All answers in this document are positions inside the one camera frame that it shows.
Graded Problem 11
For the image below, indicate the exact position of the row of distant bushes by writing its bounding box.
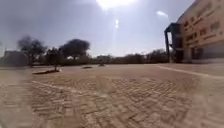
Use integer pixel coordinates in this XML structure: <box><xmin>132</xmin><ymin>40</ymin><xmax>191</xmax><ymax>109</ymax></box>
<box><xmin>61</xmin><ymin>48</ymin><xmax>171</xmax><ymax>66</ymax></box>

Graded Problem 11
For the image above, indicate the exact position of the reddish brick paved plaza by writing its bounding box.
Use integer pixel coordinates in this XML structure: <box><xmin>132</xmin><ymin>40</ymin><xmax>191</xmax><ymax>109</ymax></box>
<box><xmin>0</xmin><ymin>63</ymin><xmax>224</xmax><ymax>128</ymax></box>

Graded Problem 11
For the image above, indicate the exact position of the broad-crowned dark tree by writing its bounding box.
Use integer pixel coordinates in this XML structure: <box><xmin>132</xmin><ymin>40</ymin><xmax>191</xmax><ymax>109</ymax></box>
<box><xmin>59</xmin><ymin>38</ymin><xmax>91</xmax><ymax>61</ymax></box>

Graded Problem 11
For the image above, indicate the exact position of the small dark tree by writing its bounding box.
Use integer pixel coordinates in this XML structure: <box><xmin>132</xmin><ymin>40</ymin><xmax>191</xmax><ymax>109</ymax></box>
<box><xmin>44</xmin><ymin>46</ymin><xmax>65</xmax><ymax>71</ymax></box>

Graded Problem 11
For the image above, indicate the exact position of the tan building with dark portal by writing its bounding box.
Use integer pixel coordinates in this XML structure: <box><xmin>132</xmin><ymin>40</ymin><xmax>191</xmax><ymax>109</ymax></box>
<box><xmin>163</xmin><ymin>0</ymin><xmax>224</xmax><ymax>64</ymax></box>

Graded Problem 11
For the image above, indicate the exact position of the low building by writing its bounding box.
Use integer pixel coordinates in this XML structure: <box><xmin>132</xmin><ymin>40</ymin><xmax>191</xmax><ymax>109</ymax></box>
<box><xmin>0</xmin><ymin>49</ymin><xmax>30</xmax><ymax>68</ymax></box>

